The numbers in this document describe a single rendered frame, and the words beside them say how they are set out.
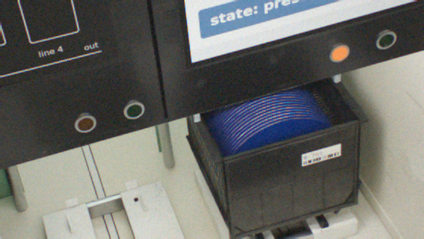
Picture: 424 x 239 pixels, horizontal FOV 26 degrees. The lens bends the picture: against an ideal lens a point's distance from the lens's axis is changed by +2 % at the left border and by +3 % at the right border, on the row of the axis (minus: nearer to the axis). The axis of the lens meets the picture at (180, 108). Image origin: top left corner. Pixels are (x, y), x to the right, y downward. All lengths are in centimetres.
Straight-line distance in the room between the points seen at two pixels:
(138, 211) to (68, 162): 22
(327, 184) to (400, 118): 15
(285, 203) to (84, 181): 42
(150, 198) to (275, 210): 25
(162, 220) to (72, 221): 15
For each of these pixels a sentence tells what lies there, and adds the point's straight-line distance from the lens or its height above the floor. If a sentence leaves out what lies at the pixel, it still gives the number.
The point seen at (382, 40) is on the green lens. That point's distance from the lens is 94.
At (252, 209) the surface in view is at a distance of 135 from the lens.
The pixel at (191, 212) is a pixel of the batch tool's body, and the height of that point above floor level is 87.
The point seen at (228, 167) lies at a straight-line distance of 127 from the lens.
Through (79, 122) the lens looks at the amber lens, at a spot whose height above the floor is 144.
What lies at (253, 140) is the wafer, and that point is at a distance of 131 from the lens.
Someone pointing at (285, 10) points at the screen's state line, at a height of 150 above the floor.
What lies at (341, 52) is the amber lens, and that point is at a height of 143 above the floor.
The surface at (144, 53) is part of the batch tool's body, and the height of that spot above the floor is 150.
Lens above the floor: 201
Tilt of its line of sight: 41 degrees down
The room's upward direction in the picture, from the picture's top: 8 degrees counter-clockwise
